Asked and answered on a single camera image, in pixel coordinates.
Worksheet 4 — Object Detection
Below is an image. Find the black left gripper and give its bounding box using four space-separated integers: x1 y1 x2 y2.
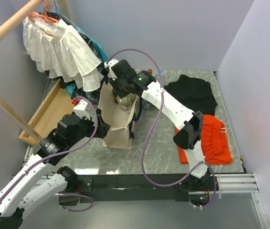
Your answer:
68 112 110 146

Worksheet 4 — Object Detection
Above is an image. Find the clear glass green-cap bottle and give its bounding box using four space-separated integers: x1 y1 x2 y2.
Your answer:
117 94 136 111

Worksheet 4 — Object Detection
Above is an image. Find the blue-cap water bottle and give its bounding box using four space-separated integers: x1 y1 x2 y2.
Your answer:
157 69 166 87

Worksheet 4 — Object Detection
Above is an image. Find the beige canvas tote bag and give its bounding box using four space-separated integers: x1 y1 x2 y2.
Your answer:
98 83 140 149

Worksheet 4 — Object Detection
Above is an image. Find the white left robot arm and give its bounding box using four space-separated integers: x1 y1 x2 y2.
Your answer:
0 113 110 229

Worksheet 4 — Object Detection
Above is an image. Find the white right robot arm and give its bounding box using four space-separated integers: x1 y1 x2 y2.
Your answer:
104 59 211 190

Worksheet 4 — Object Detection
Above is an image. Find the wooden rack base tray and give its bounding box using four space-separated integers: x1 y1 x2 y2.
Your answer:
29 79 74 139

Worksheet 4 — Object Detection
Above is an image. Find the teal garment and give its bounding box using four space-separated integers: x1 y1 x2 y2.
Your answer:
75 26 109 100

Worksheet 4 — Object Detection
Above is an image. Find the black folded garment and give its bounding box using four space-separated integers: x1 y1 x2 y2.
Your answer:
164 74 218 115

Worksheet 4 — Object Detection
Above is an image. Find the white pleated dress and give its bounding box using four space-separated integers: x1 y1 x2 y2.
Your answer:
21 16 104 92

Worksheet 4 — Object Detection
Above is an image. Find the wooden rack diagonal brace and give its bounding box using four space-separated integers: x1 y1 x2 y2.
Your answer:
0 97 42 141

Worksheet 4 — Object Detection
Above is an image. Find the orange clothes hanger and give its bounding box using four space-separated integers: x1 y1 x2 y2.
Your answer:
28 0 59 24

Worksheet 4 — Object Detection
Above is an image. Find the orange folded garment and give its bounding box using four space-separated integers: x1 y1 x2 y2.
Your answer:
177 114 234 166

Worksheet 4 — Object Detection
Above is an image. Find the wooden hanging rod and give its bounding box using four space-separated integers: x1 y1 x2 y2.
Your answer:
0 0 44 41

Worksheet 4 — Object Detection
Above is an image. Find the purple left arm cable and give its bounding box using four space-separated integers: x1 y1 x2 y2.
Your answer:
0 96 99 225

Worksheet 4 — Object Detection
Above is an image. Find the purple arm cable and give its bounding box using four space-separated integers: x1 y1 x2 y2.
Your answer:
0 96 99 225
108 48 218 210

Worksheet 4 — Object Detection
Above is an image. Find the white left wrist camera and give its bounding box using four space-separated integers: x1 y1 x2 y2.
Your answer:
72 98 91 120

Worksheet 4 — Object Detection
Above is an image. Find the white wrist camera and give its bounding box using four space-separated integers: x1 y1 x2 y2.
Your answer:
72 98 91 120
104 59 119 81

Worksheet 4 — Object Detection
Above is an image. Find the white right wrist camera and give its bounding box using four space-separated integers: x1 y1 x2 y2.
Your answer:
104 59 119 81

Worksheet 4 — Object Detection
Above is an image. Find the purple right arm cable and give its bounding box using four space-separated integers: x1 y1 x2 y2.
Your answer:
108 48 218 210

